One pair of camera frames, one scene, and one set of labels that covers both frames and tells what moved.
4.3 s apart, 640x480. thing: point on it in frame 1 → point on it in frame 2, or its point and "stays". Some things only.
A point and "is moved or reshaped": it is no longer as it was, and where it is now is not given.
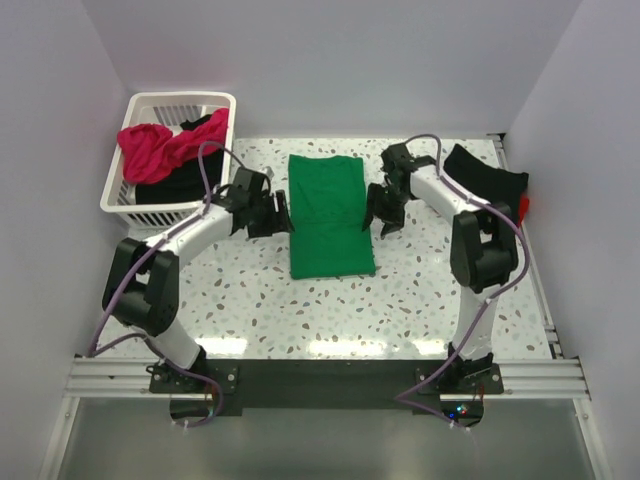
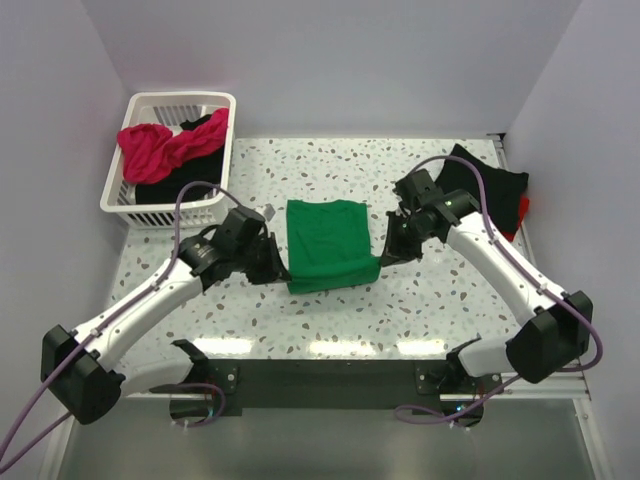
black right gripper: (393, 221) → (395, 252)
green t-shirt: (327, 196) is moved or reshaped
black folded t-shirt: (488, 183) stays
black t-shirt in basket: (186, 184) stays
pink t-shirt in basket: (150, 152) stays
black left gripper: (278, 222) → (274, 270)
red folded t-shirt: (524, 205) stays
